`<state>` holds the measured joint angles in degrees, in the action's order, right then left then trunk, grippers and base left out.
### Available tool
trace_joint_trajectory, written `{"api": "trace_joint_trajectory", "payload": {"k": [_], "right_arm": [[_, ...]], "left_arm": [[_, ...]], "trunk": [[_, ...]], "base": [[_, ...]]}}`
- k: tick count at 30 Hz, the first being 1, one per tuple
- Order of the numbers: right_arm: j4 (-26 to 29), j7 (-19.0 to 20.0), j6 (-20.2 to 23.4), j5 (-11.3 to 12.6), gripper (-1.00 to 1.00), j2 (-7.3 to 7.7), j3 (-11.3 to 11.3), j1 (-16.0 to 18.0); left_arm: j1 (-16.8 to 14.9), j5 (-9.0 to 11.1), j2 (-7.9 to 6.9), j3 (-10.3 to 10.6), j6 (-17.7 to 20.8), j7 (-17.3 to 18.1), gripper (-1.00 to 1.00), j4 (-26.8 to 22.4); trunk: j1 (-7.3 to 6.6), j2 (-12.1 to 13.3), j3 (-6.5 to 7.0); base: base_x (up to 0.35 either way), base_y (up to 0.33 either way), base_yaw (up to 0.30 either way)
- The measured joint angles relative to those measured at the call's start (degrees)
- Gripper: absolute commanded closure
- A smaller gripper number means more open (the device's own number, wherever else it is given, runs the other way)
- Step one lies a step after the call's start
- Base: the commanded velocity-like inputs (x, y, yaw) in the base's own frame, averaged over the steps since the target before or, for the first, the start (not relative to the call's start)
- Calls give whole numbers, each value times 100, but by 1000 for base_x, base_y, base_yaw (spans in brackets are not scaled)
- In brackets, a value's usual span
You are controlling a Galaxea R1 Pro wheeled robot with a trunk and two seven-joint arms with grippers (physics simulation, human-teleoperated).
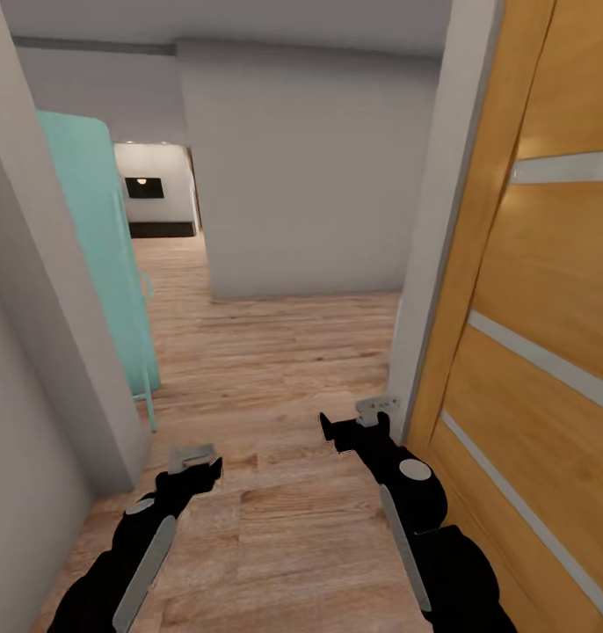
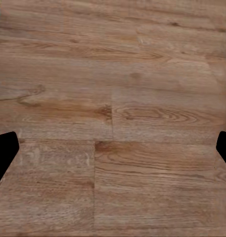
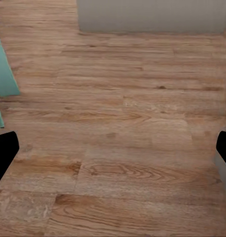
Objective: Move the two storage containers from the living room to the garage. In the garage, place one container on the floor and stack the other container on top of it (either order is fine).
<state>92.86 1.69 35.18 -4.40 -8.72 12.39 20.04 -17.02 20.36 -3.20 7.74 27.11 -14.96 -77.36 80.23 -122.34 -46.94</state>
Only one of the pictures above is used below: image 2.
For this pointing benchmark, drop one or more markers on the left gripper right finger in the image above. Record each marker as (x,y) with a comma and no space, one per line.
(221,144)

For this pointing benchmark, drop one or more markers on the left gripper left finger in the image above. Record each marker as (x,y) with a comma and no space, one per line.
(9,147)

